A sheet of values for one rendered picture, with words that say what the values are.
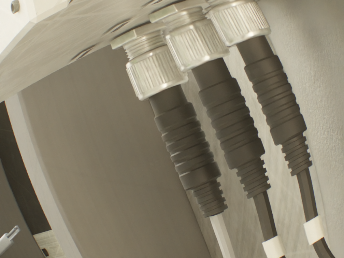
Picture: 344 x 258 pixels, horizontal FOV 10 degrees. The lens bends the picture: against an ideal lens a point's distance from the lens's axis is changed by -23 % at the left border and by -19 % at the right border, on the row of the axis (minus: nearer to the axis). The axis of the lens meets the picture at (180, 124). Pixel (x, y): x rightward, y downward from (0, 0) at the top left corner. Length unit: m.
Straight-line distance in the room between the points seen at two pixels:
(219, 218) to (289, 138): 0.08
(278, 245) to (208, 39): 0.06
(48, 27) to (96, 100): 0.24
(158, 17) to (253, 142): 0.04
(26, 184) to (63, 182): 0.87
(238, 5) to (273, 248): 0.08
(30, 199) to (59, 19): 1.11
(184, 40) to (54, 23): 0.11
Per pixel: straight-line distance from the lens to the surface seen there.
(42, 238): 1.62
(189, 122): 0.66
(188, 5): 0.63
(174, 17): 0.63
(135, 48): 0.66
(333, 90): 0.64
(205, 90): 0.63
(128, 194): 0.77
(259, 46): 0.60
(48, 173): 0.76
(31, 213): 1.63
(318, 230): 0.60
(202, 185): 0.66
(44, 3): 0.49
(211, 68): 0.63
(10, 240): 0.74
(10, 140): 1.63
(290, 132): 0.60
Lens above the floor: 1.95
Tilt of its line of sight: 41 degrees down
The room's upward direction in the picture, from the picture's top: 2 degrees counter-clockwise
